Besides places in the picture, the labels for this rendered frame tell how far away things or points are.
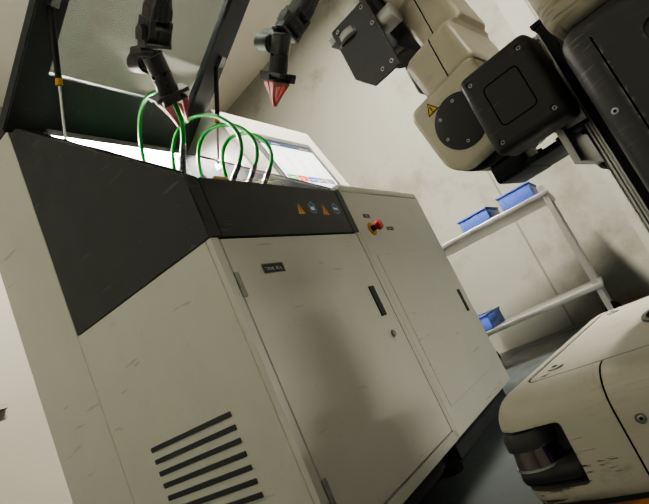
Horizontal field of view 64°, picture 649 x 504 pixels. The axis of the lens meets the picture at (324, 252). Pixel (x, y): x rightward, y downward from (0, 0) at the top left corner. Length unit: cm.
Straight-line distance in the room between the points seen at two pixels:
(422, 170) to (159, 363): 322
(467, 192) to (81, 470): 318
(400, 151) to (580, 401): 368
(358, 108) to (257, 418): 371
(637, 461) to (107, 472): 126
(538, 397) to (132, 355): 97
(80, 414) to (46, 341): 24
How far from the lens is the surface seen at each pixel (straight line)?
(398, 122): 435
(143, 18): 151
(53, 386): 173
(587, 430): 79
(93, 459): 164
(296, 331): 123
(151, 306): 132
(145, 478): 148
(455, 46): 103
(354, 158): 459
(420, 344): 173
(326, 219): 159
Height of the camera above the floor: 42
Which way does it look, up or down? 12 degrees up
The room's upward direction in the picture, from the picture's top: 25 degrees counter-clockwise
